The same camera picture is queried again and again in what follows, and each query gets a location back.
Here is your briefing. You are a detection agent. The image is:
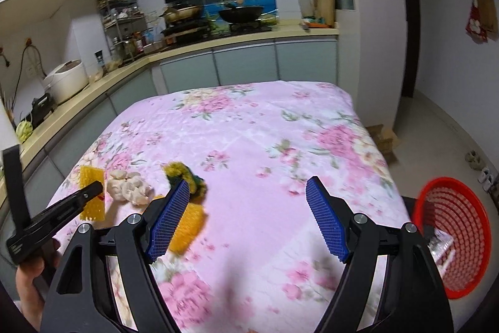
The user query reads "dark door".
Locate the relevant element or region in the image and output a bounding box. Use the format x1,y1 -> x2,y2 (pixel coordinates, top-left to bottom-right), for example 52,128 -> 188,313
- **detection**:
392,0 -> 416,100

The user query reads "white foam net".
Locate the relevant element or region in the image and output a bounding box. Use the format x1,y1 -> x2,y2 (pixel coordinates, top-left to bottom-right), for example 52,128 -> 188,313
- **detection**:
106,169 -> 153,207

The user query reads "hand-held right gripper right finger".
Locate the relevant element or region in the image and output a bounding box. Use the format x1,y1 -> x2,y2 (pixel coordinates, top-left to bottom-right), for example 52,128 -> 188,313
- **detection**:
306,177 -> 455,333

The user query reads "brown hanging bag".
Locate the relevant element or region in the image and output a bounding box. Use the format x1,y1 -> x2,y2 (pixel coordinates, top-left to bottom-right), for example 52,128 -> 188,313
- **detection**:
475,0 -> 499,33

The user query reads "green slipper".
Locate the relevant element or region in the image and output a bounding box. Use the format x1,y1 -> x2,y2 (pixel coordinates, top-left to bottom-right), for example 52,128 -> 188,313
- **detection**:
466,150 -> 484,170

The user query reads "black wok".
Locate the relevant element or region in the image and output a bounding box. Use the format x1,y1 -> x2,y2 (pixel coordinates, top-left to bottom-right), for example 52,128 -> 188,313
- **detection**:
217,3 -> 265,25

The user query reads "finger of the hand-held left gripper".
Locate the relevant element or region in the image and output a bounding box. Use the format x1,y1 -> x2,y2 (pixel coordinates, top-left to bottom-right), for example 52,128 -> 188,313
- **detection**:
31,181 -> 104,228

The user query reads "green cabbage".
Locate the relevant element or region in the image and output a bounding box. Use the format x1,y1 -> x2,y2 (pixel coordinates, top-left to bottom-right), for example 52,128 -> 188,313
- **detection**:
15,118 -> 34,142

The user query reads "small yellow foam net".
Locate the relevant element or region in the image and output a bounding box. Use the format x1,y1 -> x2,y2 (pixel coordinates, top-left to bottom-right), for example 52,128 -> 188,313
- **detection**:
154,193 -> 206,255

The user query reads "pan with lid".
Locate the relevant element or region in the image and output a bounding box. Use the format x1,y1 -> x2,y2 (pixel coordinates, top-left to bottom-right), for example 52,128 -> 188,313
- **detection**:
160,4 -> 203,23

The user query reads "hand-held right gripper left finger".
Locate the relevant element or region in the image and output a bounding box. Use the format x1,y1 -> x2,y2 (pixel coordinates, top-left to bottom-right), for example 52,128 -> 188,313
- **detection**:
39,179 -> 191,333

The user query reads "kitchen counter with grey cabinets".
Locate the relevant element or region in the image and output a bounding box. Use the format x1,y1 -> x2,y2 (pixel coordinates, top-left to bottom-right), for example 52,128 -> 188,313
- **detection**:
0,25 -> 340,209

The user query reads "red plastic basket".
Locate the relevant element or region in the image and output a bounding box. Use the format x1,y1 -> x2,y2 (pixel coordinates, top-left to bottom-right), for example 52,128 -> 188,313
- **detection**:
412,177 -> 492,300

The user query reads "cardboard box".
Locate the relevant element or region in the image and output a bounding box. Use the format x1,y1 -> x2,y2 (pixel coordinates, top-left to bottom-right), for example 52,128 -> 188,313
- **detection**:
366,124 -> 399,164

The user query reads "pink floral blanket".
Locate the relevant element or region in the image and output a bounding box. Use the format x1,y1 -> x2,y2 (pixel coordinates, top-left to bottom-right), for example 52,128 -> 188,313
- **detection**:
47,81 -> 414,333

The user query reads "person's left hand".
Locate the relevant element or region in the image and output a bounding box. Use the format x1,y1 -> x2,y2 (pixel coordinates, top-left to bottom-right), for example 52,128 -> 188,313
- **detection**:
15,263 -> 45,320

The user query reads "white rice cooker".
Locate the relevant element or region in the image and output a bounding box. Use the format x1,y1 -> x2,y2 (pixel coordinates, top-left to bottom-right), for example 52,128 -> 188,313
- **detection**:
42,60 -> 90,105

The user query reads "black induction cooker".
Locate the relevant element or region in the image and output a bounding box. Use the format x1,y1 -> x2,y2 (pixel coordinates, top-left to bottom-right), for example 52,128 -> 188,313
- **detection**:
161,21 -> 213,37

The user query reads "gas stove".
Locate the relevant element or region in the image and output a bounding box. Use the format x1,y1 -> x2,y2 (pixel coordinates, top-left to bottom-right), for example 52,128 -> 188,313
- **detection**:
228,21 -> 274,32

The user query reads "metal spice rack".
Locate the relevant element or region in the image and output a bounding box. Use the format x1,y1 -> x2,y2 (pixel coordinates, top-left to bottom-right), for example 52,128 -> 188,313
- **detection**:
97,0 -> 147,62

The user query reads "large yellow foam net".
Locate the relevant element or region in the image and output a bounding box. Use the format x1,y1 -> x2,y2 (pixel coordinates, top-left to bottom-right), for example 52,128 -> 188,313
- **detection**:
79,165 -> 106,222

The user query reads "black power cord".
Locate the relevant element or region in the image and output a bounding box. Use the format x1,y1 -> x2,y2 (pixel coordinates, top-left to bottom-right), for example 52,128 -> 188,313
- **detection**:
16,44 -> 43,100

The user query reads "clear plastic wrapper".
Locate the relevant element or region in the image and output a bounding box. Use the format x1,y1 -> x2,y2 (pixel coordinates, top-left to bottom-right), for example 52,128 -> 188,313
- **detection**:
429,228 -> 455,271

